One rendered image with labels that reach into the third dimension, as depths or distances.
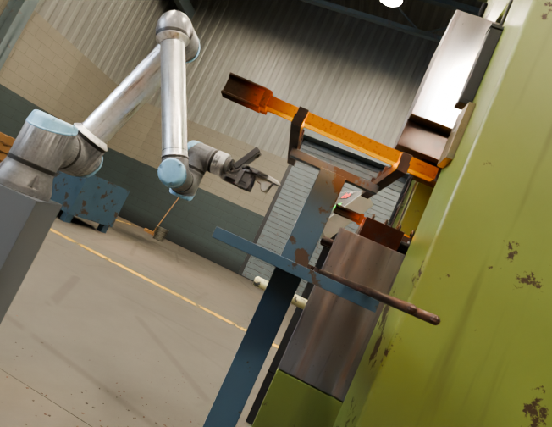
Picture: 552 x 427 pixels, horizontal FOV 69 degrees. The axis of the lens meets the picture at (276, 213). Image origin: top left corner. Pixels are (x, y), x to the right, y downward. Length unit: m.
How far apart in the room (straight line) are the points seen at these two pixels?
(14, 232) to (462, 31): 1.58
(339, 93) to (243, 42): 2.93
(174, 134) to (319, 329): 0.78
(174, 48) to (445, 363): 1.25
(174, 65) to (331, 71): 9.30
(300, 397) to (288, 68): 10.00
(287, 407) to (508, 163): 0.85
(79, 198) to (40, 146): 4.43
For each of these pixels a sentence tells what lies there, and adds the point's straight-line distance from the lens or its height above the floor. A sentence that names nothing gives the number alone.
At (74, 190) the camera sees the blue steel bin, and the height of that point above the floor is 0.43.
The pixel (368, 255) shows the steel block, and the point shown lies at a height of 0.87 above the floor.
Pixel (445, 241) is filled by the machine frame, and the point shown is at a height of 0.94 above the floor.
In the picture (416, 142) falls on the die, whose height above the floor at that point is 1.30.
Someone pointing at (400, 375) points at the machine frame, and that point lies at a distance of 0.96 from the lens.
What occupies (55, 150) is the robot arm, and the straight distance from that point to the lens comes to 1.52.
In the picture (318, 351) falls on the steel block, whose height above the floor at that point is 0.56.
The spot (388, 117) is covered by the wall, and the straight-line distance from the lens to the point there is 10.19.
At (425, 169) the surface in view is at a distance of 0.80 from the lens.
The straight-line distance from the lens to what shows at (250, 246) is 0.68.
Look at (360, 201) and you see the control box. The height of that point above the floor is 1.15.
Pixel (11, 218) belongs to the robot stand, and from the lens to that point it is 1.48.
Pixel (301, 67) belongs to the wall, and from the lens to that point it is 10.81.
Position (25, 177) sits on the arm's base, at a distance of 1.51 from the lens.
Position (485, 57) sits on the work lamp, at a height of 1.53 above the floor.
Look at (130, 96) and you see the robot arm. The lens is 1.66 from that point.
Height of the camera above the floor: 0.76
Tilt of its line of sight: 6 degrees up
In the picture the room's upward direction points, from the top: 25 degrees clockwise
